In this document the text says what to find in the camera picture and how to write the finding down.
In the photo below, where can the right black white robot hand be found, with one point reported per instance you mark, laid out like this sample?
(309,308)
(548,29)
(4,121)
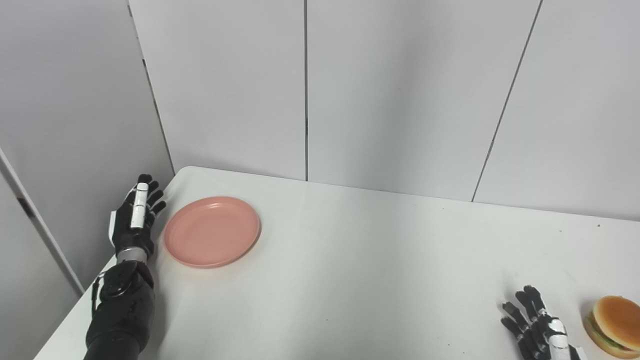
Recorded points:
(542,335)

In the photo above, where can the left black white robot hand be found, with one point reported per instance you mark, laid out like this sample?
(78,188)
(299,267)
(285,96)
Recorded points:
(131,235)

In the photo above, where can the toy hamburger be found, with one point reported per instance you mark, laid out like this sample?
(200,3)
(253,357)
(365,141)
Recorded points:
(617,325)

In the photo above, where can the pink round plate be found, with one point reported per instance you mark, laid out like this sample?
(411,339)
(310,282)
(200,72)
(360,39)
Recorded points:
(212,231)

